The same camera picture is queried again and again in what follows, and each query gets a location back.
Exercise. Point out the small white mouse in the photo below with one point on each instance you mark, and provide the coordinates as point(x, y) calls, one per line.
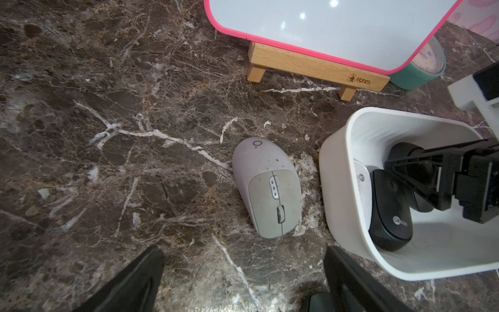
point(364, 184)

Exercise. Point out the black mouse rounded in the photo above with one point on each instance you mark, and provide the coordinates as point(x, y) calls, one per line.
point(421, 173)

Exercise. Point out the wooden whiteboard stand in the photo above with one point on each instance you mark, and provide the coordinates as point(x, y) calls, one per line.
point(263, 57)

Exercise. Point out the black mouse with logo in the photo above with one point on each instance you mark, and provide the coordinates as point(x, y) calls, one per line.
point(391, 226)

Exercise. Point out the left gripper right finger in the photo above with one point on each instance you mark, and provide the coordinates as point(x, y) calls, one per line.
point(352, 288)

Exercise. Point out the grey computer mouse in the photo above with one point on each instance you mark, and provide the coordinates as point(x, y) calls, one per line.
point(269, 185)

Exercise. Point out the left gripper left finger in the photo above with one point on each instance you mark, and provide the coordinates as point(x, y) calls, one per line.
point(134, 288)

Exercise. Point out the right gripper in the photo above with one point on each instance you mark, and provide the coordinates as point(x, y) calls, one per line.
point(466, 171)

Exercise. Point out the white storage box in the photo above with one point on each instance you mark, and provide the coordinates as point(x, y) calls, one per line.
point(444, 243)

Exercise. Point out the pink framed whiteboard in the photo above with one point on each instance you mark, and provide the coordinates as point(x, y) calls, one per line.
point(380, 36)

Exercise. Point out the green round clock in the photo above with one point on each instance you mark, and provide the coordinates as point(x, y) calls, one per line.
point(427, 65)

